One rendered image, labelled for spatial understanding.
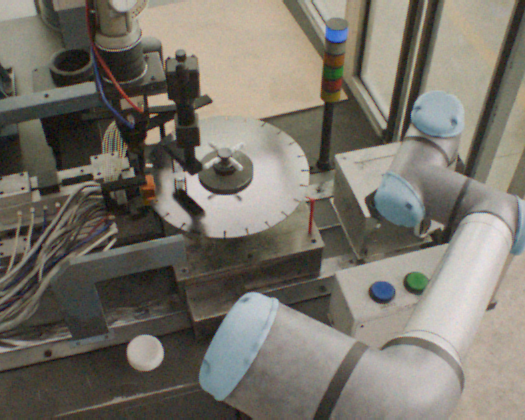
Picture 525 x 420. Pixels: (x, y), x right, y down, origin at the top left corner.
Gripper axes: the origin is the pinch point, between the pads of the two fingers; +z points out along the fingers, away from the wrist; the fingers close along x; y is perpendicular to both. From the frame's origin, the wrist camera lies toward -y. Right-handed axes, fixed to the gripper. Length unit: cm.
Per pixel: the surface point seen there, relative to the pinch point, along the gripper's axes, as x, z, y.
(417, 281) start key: -9.3, 3.8, -2.4
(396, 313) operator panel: -13.4, 5.5, -7.9
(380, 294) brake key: -10.1, 2.2, -9.9
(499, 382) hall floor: -13, 103, 31
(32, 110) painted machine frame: 43, -13, -65
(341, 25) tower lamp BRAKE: 39.8, -13.6, -0.2
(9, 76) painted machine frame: 85, 16, -81
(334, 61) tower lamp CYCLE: 37.2, -6.5, -2.9
